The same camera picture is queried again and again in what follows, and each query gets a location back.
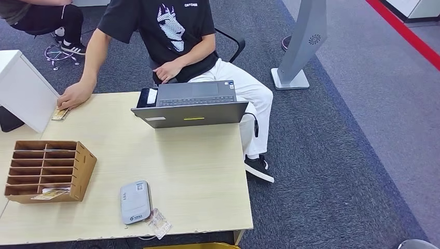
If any person's right hand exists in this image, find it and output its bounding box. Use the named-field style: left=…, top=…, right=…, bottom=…
left=57, top=81, right=94, bottom=112

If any person's left hand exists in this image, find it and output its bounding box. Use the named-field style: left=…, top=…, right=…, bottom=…
left=153, top=60, right=185, bottom=85

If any yellow printed card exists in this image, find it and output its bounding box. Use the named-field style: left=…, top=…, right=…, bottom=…
left=50, top=107, right=70, bottom=121

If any wooden slotted card organiser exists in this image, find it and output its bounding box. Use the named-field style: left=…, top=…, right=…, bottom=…
left=4, top=140, right=98, bottom=204

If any brownish printed key card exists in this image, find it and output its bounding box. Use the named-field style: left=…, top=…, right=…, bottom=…
left=30, top=189, right=70, bottom=201

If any grey card reader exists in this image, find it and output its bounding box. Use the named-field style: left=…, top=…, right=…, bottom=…
left=120, top=180, right=152, bottom=226

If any person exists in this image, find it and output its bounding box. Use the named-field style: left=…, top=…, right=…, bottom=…
left=0, top=0, right=87, bottom=57
left=57, top=0, right=275, bottom=184

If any clear plastic card sleeve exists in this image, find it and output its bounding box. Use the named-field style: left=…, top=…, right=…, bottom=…
left=146, top=207, right=173, bottom=241

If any black smartphone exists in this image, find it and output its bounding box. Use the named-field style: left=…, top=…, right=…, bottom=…
left=136, top=88, right=159, bottom=109

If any grey laptop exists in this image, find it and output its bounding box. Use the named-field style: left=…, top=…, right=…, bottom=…
left=131, top=80, right=250, bottom=130

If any black object under cabinet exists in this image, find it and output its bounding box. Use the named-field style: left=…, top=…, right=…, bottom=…
left=0, top=105, right=25, bottom=133

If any white furniture panel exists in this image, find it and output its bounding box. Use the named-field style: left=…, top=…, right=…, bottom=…
left=74, top=0, right=111, bottom=7

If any grey kiosk stand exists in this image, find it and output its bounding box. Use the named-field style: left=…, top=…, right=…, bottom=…
left=270, top=0, right=327, bottom=91

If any yellow object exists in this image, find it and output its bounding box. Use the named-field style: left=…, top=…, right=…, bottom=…
left=143, top=242, right=241, bottom=249

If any grey rounded object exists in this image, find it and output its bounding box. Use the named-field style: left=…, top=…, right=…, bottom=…
left=398, top=239, right=438, bottom=249

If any black laptop power cable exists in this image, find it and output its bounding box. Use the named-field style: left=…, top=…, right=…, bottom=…
left=244, top=112, right=259, bottom=139

